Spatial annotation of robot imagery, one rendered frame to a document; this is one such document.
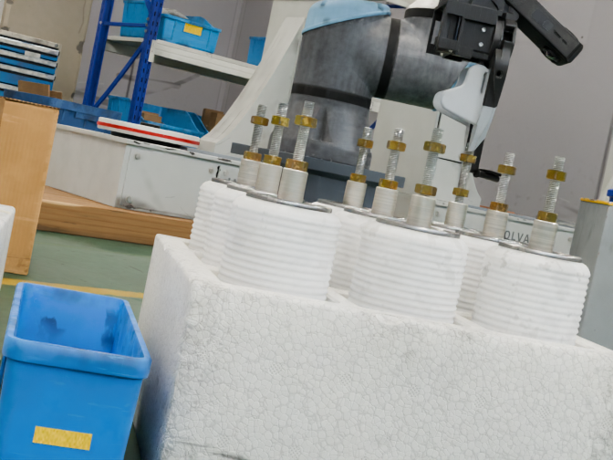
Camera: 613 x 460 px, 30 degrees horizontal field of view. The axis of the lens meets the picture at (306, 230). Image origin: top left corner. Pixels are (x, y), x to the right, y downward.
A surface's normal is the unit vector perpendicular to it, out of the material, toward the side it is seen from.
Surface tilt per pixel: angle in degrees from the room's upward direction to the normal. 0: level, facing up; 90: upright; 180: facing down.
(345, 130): 72
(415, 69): 103
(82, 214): 90
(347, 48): 90
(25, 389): 92
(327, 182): 90
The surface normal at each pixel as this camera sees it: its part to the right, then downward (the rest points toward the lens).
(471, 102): 0.08, 0.08
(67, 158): -0.77, -0.13
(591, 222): -0.96, -0.18
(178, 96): 0.60, 0.17
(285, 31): -0.66, -0.46
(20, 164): 0.34, 0.12
